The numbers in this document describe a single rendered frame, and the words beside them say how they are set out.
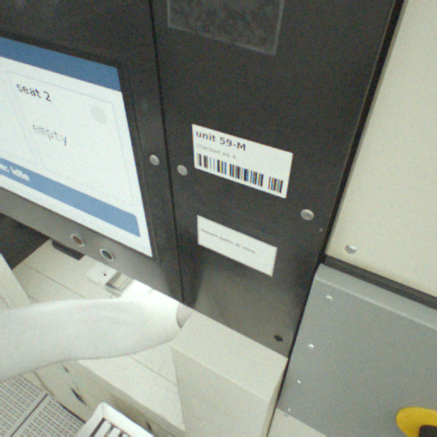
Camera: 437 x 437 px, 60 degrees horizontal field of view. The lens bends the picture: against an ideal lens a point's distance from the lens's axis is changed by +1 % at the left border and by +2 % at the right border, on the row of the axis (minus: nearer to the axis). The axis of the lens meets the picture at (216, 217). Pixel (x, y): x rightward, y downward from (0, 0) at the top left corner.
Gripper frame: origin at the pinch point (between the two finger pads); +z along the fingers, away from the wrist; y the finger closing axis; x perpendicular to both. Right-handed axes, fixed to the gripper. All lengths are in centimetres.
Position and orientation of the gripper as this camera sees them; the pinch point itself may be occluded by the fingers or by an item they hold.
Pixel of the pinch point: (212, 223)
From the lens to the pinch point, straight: 81.6
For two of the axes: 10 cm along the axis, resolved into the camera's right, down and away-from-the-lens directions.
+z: 5.0, -6.0, 6.2
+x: 0.0, -7.1, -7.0
